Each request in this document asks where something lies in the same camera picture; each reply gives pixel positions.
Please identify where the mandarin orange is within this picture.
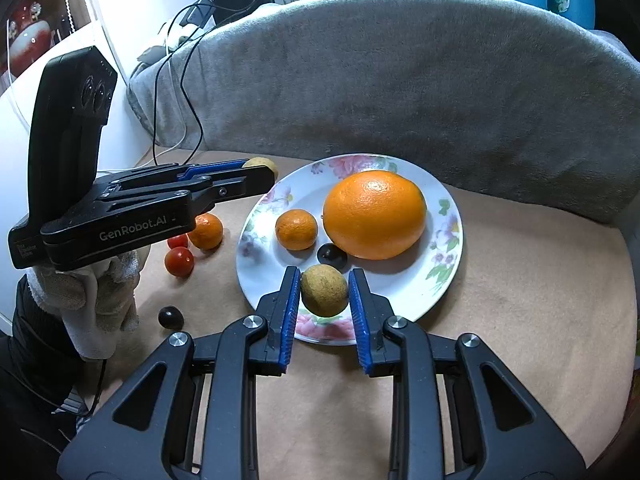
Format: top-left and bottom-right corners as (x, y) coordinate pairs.
(188, 212), (224, 252)

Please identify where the small cherry tomato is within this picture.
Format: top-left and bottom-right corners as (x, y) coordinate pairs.
(167, 234), (189, 249)

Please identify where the yellow-green small fruit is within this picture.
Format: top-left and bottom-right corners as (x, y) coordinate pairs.
(300, 264), (348, 318)
(243, 156), (279, 180)

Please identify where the larger red tomato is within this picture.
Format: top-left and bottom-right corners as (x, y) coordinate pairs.
(164, 247), (195, 278)

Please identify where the dark grape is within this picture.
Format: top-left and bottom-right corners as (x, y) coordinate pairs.
(317, 243), (348, 272)
(157, 306), (184, 332)

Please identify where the small mandarin with stem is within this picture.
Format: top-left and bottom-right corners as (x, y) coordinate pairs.
(274, 209), (318, 252)

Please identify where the white floral plate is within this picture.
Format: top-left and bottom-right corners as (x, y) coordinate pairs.
(236, 154), (464, 321)

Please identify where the large orange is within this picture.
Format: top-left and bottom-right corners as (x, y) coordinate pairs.
(322, 170), (427, 261)

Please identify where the white gloved hand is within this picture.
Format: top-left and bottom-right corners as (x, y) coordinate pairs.
(26, 246), (151, 361)

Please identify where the black power adapter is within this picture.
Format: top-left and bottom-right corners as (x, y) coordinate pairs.
(179, 0), (215, 28)

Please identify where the red white vase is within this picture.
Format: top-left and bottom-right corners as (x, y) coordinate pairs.
(6, 0), (52, 77)

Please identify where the white cable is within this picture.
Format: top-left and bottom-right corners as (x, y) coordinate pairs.
(144, 24), (202, 162)

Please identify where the black camera box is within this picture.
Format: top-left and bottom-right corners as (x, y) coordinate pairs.
(27, 47), (117, 226)

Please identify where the black cable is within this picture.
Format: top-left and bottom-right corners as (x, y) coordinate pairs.
(150, 0), (352, 167)

